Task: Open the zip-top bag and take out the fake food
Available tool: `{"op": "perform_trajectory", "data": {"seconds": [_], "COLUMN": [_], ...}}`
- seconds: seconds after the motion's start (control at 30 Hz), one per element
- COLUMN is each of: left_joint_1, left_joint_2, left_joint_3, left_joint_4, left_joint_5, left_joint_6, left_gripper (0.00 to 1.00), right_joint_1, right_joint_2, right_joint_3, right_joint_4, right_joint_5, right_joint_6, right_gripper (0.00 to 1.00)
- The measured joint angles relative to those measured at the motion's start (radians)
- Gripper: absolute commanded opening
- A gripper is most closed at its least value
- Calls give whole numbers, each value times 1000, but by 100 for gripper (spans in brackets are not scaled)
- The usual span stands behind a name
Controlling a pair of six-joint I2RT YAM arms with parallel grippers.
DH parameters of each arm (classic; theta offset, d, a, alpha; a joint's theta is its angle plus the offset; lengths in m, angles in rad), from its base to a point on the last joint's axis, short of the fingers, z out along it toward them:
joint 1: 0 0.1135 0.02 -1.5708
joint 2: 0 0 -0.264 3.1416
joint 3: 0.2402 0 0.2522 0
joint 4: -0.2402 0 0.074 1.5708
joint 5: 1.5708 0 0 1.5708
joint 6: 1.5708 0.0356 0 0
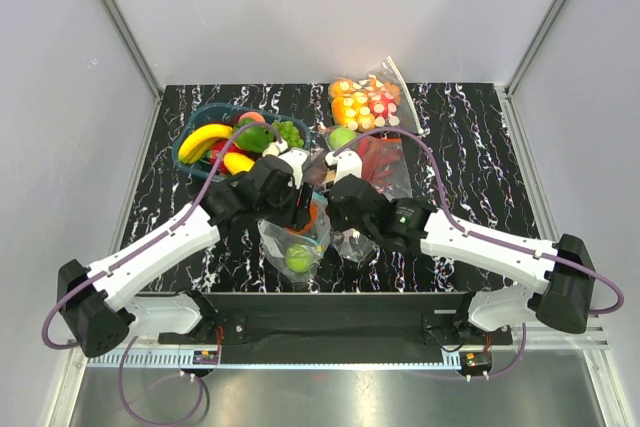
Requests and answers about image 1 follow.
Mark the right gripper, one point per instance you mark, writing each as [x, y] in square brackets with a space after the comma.
[332, 213]

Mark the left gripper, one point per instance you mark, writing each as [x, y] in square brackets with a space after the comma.
[299, 212]

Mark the orange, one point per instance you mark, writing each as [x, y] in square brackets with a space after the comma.
[315, 210]

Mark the green apple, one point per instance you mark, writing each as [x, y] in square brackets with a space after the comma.
[299, 258]
[339, 137]

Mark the fake green bell pepper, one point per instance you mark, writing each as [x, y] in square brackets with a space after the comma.
[254, 139]

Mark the fake yellow lemon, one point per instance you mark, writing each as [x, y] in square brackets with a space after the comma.
[237, 163]

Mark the fake peach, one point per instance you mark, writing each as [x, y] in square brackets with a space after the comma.
[250, 116]

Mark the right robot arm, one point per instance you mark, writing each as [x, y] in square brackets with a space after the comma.
[552, 281]

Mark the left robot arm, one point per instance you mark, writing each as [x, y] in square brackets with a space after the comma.
[100, 303]

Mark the vegetable zip bag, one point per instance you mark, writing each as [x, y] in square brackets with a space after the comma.
[384, 167]

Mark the sliced fruit zip bag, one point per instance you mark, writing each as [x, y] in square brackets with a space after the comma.
[381, 98]

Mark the white eggplant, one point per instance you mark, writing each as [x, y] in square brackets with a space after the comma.
[275, 149]

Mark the green grapes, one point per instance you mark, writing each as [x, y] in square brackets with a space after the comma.
[289, 133]

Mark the red dragon fruit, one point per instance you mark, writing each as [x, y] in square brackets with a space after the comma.
[218, 147]

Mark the black marble mat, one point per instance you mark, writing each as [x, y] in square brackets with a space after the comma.
[464, 126]

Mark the teal plastic basket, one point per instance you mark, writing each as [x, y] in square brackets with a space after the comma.
[227, 114]

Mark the yellow banana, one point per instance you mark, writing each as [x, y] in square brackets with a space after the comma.
[201, 140]

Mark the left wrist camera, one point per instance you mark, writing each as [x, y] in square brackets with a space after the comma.
[297, 159]

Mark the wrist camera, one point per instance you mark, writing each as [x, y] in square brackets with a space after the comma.
[297, 159]
[341, 165]

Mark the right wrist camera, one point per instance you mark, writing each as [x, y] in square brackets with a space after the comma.
[341, 165]

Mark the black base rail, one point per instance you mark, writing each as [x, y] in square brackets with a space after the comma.
[324, 328]

